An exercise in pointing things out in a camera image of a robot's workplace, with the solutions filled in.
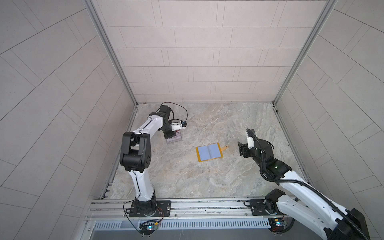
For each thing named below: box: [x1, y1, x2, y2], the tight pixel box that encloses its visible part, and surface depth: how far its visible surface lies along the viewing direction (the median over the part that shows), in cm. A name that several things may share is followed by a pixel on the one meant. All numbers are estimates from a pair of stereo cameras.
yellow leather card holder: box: [195, 142, 229, 163], surface depth 93 cm
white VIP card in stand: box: [166, 129, 182, 144], surface depth 97 cm
